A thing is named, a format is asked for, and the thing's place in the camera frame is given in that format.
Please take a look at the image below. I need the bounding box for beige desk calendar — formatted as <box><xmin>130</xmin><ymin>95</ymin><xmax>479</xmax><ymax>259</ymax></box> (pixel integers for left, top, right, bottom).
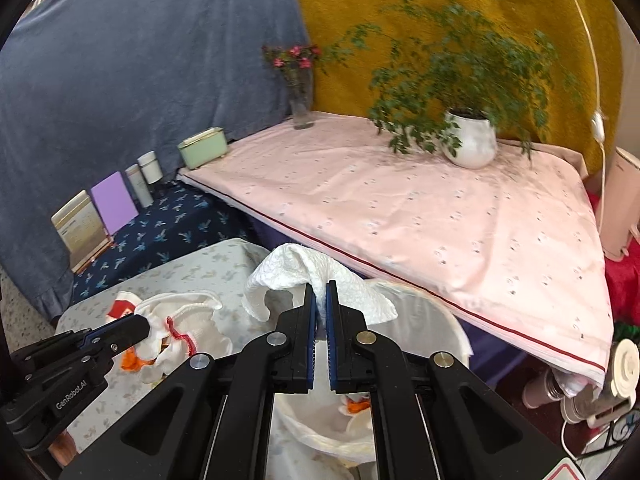
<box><xmin>50</xmin><ymin>190</ymin><xmax>115</xmax><ymax>273</ymax></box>

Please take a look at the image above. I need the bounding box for glass vase with flowers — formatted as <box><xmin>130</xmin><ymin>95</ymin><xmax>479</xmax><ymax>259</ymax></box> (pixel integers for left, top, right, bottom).
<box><xmin>262</xmin><ymin>44</ymin><xmax>321</xmax><ymax>130</ymax></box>

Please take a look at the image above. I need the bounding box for white lined trash bin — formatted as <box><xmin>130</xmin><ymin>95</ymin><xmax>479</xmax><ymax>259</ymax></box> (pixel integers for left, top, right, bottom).
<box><xmin>270</xmin><ymin>280</ymin><xmax>473</xmax><ymax>480</ymax></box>

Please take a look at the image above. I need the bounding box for white jar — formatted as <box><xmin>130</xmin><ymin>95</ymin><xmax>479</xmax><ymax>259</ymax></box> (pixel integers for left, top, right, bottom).
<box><xmin>137</xmin><ymin>151</ymin><xmax>162</xmax><ymax>185</ymax></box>

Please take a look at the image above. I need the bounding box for white paper towel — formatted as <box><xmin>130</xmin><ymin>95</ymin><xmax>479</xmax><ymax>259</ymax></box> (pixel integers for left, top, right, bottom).
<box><xmin>242</xmin><ymin>243</ymin><xmax>398</xmax><ymax>328</ymax></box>

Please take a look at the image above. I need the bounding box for navy floral cloth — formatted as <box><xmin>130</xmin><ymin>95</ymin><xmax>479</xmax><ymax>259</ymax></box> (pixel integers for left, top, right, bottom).
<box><xmin>70</xmin><ymin>180</ymin><xmax>261</xmax><ymax>306</ymax></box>

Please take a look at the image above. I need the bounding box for pale green box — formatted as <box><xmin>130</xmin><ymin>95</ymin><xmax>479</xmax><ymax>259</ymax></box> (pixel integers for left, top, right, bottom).
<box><xmin>177</xmin><ymin>127</ymin><xmax>230</xmax><ymax>170</ymax></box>

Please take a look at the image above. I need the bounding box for blue-grey blanket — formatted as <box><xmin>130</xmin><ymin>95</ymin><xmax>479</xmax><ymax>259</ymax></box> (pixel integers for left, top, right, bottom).
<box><xmin>0</xmin><ymin>0</ymin><xmax>311</xmax><ymax>321</ymax></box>

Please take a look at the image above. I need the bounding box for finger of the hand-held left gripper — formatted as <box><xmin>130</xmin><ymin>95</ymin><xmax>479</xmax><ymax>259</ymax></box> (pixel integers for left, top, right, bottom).
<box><xmin>9</xmin><ymin>329</ymin><xmax>93</xmax><ymax>375</ymax></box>
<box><xmin>75</xmin><ymin>314</ymin><xmax>152</xmax><ymax>367</ymax></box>

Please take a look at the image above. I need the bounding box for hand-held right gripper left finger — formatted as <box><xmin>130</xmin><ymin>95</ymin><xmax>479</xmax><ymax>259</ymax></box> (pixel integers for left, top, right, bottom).
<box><xmin>60</xmin><ymin>282</ymin><xmax>321</xmax><ymax>480</ymax></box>

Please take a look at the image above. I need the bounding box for pink thermos bottle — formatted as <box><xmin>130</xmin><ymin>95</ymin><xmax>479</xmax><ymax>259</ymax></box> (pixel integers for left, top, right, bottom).
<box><xmin>522</xmin><ymin>375</ymin><xmax>561</xmax><ymax>408</ymax></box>

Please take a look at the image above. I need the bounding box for pink appliance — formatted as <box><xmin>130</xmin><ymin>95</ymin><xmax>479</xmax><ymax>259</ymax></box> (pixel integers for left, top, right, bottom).
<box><xmin>597</xmin><ymin>147</ymin><xmax>640</xmax><ymax>261</ymax></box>

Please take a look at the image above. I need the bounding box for pink dotted cloth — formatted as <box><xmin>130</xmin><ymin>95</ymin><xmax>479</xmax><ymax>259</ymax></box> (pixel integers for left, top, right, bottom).
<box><xmin>177</xmin><ymin>110</ymin><xmax>615</xmax><ymax>391</ymax></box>

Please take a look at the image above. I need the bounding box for white lidded kettle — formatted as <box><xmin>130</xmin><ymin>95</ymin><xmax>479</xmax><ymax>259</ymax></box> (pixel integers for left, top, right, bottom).
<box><xmin>560</xmin><ymin>337</ymin><xmax>636</xmax><ymax>428</ymax></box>

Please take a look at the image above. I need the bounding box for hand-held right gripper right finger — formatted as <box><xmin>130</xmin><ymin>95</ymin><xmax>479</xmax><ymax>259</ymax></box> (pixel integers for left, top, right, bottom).
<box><xmin>326</xmin><ymin>280</ymin><xmax>586</xmax><ymax>480</ymax></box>

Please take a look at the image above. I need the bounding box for red and white packet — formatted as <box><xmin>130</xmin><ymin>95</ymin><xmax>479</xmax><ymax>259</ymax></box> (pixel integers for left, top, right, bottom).
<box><xmin>106</xmin><ymin>296</ymin><xmax>143</xmax><ymax>321</ymax></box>

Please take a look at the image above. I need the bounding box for white cloth with red trim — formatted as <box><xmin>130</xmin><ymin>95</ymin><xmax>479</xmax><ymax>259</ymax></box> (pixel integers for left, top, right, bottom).
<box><xmin>135</xmin><ymin>290</ymin><xmax>236</xmax><ymax>386</ymax></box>

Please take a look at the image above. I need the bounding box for white bottle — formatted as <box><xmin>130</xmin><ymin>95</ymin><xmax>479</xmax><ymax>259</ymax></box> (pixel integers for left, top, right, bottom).
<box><xmin>124</xmin><ymin>164</ymin><xmax>153</xmax><ymax>208</ymax></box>

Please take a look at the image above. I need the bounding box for potted green plant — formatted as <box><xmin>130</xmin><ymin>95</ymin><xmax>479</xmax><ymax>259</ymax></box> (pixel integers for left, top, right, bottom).
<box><xmin>320</xmin><ymin>0</ymin><xmax>586</xmax><ymax>170</ymax></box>

